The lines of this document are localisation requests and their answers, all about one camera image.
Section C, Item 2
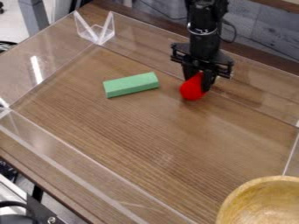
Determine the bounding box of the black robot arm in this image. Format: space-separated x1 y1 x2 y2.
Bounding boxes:
171 0 235 93

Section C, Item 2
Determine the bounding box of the black cable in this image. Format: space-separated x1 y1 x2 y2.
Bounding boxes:
0 200 33 224

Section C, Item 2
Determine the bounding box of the wooden bowl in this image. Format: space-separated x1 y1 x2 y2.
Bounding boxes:
215 176 299 224

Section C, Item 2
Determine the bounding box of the grey post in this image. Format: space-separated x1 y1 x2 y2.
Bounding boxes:
17 0 49 36

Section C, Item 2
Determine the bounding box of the black metal bracket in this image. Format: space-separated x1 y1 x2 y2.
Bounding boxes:
25 195 68 224

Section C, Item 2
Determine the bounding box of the clear acrylic tray enclosure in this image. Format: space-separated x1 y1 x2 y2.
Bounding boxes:
0 8 299 224

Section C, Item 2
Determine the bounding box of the green foam block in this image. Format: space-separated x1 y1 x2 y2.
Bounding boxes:
102 72 159 98

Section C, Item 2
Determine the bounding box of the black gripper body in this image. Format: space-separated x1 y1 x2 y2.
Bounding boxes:
171 32 233 79

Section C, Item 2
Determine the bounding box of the red plush strawberry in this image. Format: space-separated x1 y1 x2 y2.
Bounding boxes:
180 73 205 101

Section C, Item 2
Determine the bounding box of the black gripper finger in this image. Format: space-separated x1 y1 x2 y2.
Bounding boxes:
201 69 217 92
181 64 199 80

